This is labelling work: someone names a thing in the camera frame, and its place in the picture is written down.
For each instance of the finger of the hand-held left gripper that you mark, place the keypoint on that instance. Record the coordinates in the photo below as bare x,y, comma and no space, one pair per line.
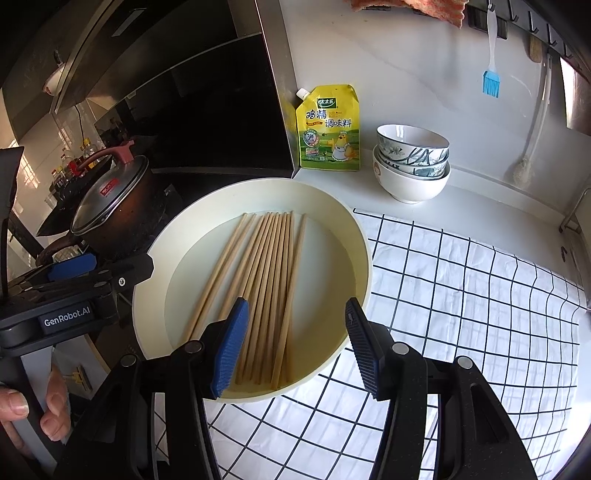
131,270
71,267

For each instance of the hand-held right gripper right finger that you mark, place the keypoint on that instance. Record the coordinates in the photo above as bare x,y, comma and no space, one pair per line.
364,350

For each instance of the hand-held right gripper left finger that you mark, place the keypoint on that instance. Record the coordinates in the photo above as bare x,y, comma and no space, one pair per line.
228,350

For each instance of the bunch of wooden chopsticks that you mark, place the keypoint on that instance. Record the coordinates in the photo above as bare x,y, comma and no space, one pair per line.
263,277

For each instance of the white round basin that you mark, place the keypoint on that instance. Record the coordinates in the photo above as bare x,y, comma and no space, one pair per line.
323,258

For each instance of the person's left hand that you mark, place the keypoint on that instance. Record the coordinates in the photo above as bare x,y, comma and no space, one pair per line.
55,410

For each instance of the dark cooking pot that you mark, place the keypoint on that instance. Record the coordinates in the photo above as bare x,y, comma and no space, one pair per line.
134,217

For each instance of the glass pot lid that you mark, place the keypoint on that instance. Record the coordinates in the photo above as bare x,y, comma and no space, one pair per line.
106,198

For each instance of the row of condiment bottles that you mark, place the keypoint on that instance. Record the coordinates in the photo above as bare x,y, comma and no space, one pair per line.
69,170

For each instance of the white checked cloth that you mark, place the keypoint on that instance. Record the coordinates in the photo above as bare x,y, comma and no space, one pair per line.
461,300

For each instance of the plain white bowl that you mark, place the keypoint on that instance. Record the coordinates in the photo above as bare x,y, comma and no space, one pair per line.
411,189

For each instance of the small white hanging object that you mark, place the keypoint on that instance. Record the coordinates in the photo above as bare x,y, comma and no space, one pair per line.
55,78

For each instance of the patterned ceramic bowl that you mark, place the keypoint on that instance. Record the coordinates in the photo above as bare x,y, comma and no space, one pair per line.
401,147
429,171

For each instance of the black range hood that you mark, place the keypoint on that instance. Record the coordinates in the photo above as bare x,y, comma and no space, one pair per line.
207,92

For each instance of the yellow seasoning pouch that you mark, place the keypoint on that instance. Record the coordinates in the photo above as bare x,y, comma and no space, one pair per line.
328,134

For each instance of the blue silicone brush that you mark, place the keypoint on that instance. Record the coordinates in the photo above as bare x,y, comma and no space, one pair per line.
491,83

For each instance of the steel cleaver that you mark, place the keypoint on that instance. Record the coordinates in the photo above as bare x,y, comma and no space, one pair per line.
569,92

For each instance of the orange cloth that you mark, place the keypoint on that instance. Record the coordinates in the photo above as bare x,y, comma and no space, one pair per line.
438,11

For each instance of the wall hook rail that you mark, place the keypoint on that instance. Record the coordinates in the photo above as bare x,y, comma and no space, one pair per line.
475,18

